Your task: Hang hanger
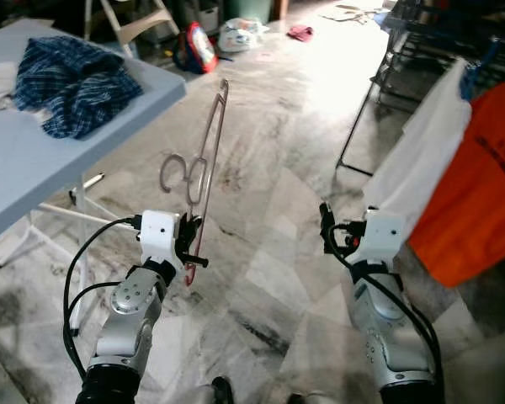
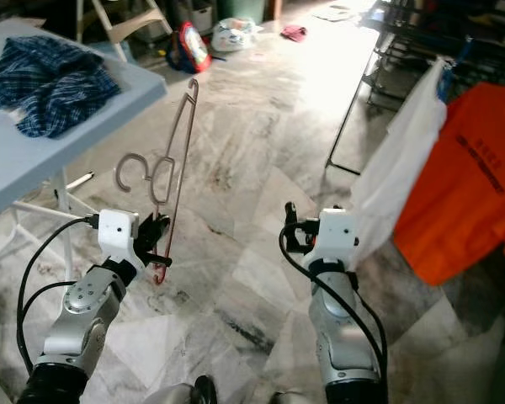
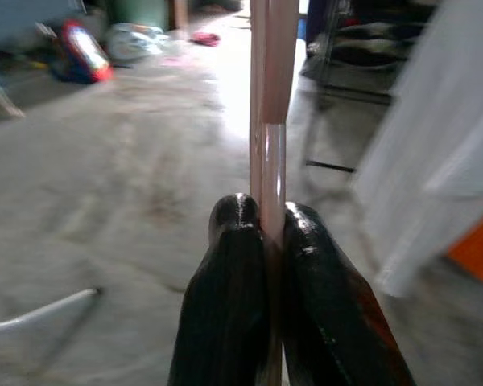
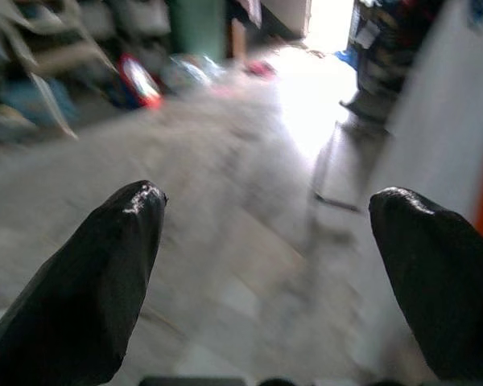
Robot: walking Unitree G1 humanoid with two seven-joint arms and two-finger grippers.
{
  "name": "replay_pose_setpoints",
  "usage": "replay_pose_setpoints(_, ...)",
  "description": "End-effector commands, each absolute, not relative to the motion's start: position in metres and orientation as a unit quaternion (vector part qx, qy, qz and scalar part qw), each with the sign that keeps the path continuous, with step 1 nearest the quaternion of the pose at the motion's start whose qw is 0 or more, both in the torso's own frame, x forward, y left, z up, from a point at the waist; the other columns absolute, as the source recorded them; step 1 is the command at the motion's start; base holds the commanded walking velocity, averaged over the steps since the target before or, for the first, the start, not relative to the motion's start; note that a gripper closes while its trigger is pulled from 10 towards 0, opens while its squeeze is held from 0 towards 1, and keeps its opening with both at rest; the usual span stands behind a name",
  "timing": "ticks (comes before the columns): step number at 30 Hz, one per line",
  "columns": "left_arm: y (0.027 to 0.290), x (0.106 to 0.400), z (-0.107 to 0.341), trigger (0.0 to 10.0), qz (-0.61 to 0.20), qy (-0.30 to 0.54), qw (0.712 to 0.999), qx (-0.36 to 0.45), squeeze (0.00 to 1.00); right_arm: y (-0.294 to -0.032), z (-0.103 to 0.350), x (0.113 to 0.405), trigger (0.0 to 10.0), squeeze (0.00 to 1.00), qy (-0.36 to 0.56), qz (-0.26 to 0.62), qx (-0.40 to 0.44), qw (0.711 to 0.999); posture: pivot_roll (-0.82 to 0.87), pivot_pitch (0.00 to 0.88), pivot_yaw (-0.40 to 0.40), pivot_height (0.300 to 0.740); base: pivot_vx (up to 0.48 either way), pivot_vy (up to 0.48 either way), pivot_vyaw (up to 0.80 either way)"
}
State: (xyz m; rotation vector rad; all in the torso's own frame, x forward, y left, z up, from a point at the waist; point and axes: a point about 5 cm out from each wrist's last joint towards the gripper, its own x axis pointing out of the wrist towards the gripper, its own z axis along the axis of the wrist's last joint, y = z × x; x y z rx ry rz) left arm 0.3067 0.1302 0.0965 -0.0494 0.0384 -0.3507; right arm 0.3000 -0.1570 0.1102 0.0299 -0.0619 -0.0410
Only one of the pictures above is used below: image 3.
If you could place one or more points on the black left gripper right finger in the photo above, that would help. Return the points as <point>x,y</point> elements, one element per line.
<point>330,313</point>

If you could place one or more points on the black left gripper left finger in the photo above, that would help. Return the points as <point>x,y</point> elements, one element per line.
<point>225,301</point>

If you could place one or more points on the pink plastic hanger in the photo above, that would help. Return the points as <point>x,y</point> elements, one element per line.
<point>273,153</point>

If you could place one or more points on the black metal drying rack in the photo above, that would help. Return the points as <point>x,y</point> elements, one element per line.
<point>330,165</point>

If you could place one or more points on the orange t-shirt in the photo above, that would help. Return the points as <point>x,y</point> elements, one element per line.
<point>479,249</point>

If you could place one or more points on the light blue folding table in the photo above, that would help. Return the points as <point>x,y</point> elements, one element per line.
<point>32,317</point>

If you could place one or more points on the white t-shirt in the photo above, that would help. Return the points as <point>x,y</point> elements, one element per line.
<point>438,140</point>

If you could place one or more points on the small pink cloth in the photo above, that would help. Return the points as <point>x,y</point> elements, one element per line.
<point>205,39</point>

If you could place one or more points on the white plastic bag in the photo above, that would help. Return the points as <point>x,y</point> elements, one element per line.
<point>133,42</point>

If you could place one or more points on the red blue backpack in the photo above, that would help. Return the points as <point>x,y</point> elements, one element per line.
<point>84,56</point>

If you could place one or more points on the green cabinet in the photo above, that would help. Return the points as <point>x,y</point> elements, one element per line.
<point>141,12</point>

